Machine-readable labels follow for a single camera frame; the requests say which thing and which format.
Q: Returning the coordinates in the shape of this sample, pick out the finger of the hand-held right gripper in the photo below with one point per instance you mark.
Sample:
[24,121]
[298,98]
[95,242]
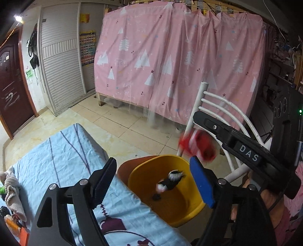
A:
[213,126]

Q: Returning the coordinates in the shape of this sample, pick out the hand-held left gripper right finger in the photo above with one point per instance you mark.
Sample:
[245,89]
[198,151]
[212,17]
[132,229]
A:
[201,183]

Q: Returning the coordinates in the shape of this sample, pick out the cluttered dark shelf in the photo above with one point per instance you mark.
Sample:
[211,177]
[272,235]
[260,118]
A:
[284,66]

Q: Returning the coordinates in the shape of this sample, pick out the green wall sticker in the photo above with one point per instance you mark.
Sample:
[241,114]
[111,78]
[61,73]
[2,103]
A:
[29,73]

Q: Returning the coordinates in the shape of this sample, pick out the white metal chair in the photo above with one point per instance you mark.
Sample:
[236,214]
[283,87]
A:
[201,94]

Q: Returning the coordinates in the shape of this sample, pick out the black white sock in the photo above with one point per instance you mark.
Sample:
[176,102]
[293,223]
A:
[170,181]

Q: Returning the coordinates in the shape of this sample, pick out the yellow wall notice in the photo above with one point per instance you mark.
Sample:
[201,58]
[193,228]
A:
[84,18]

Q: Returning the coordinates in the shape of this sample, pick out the white louvered wardrobe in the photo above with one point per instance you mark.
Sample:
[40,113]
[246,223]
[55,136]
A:
[59,71]

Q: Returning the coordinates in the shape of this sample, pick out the pink tree print curtain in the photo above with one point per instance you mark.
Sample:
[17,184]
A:
[165,47]

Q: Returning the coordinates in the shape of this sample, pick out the ceiling lamp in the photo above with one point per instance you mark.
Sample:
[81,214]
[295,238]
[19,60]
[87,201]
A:
[19,19]

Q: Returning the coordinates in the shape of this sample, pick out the beige crumpled cloth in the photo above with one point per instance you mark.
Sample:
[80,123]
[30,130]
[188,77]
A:
[14,189]

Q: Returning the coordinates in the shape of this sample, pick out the person's right forearm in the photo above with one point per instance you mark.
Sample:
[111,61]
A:
[287,220]

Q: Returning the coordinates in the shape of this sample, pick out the black hanging bag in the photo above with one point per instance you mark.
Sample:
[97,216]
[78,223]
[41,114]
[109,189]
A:
[34,62]

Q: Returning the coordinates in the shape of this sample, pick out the dark brown door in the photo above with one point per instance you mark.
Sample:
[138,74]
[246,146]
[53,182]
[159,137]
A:
[11,89]

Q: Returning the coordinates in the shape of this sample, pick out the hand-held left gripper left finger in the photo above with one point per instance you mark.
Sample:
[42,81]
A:
[104,183]

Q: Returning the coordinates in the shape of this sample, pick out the yellow plastic basin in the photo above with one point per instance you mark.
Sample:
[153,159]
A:
[144,172]

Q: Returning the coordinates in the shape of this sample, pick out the light blue striped sheet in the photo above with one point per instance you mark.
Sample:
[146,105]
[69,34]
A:
[61,160]

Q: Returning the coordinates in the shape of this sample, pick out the colourful wall chart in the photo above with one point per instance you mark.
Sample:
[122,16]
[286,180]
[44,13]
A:
[87,48]

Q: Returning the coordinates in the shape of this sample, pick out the small black item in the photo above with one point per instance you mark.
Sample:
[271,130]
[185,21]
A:
[3,211]

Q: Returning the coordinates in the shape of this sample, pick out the red white sock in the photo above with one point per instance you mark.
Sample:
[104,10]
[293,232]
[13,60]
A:
[203,144]

